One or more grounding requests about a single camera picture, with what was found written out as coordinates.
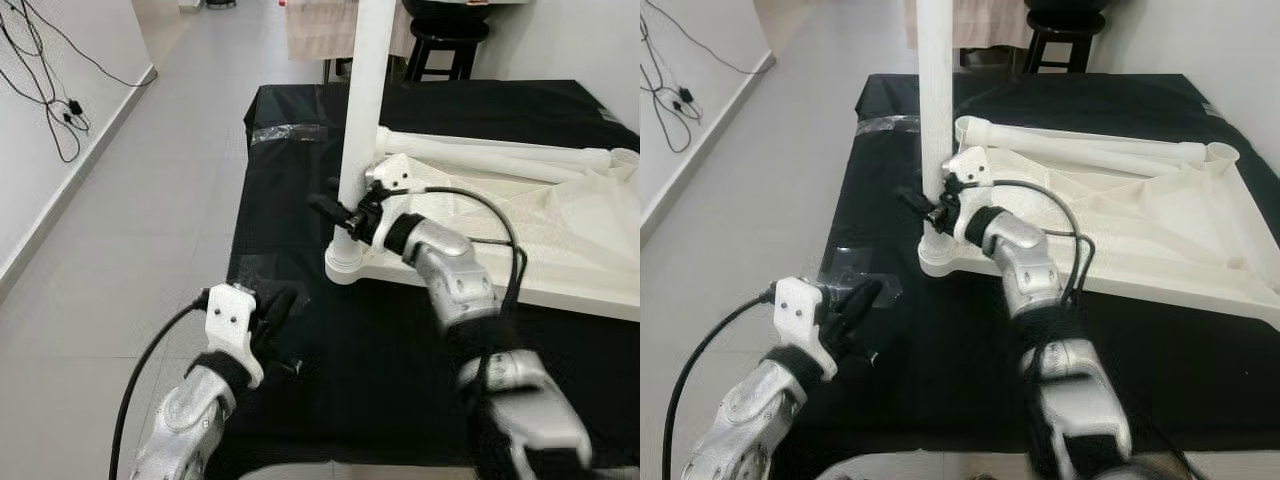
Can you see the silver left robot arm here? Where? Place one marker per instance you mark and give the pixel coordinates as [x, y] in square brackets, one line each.
[190, 420]
[745, 420]

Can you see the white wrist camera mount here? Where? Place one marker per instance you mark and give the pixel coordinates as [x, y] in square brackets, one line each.
[392, 172]
[232, 320]
[800, 315]
[968, 165]

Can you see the white plastic table top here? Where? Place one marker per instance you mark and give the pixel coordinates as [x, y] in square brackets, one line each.
[1150, 240]
[560, 240]

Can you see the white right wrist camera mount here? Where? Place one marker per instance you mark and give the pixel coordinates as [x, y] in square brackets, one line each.
[392, 172]
[968, 165]

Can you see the beige cloth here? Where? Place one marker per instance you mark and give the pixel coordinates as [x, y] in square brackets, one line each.
[985, 25]
[320, 30]

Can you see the clear tape cross patch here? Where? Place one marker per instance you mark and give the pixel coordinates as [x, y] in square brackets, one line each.
[265, 272]
[855, 268]

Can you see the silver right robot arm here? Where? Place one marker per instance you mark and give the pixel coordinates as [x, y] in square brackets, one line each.
[455, 275]
[1030, 270]

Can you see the black round stool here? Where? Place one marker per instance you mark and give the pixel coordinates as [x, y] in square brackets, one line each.
[1062, 28]
[445, 35]

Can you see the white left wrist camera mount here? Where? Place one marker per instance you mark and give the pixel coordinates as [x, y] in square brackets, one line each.
[800, 315]
[232, 320]

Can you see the black tablecloth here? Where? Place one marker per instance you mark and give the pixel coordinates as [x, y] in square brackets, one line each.
[350, 380]
[950, 390]

